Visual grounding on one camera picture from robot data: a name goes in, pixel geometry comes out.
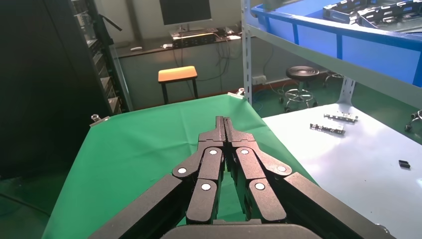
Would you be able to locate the black electronics box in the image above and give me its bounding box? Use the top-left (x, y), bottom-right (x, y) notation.
top-left (170, 29), bottom-right (218, 48)

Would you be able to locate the green table cloth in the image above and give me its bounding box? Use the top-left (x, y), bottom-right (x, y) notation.
top-left (41, 94), bottom-right (317, 239)

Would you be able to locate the grey office desk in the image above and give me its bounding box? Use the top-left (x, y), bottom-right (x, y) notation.
top-left (112, 28), bottom-right (245, 111)

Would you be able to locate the chrome stool base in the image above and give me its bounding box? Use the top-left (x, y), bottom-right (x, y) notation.
top-left (405, 110), bottom-right (422, 133)
top-left (322, 71), bottom-right (345, 88)

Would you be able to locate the black tall cabinet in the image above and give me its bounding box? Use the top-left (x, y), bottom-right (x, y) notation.
top-left (0, 0), bottom-right (114, 179)

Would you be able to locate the silver sheet metal bracket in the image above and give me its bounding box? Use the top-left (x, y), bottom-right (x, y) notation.
top-left (357, 0), bottom-right (422, 32)
top-left (322, 0), bottom-right (380, 25)

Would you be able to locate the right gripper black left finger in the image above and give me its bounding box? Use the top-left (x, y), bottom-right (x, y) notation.
top-left (88, 116), bottom-right (226, 239)

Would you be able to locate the black computer monitor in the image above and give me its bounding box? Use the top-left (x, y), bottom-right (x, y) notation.
top-left (159, 0), bottom-right (212, 32)

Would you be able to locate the black seat chrome stool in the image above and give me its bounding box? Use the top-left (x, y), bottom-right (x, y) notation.
top-left (279, 66), bottom-right (320, 114)

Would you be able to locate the orange top square stool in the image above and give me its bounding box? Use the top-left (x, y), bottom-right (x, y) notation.
top-left (157, 65), bottom-right (200, 105)

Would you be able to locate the white metal shelf rack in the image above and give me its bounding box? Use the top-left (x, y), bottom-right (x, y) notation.
top-left (240, 0), bottom-right (422, 110)

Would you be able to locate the blue plastic bin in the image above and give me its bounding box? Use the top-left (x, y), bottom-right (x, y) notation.
top-left (251, 0), bottom-right (422, 88)

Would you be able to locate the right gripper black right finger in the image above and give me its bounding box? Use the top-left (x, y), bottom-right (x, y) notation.
top-left (224, 117), bottom-right (395, 239)

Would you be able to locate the small silver rail part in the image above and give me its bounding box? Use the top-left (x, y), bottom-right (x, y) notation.
top-left (323, 112), bottom-right (359, 123)
top-left (309, 122), bottom-right (346, 135)

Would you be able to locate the black hanging cable bundle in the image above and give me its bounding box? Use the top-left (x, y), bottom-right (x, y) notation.
top-left (198, 40), bottom-right (232, 83)

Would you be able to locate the white board sheet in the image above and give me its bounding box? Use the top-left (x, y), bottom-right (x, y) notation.
top-left (262, 103), bottom-right (422, 239)

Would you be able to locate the metal drawer rack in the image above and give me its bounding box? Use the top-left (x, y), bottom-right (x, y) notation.
top-left (71, 0), bottom-right (134, 116)

